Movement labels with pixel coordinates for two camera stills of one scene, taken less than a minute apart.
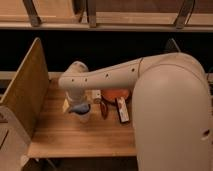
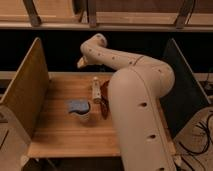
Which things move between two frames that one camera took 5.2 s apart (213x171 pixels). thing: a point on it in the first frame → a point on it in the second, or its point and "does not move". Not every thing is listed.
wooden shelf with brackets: [107, 15] does not move
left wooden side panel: [27, 94] does not move
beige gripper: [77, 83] → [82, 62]
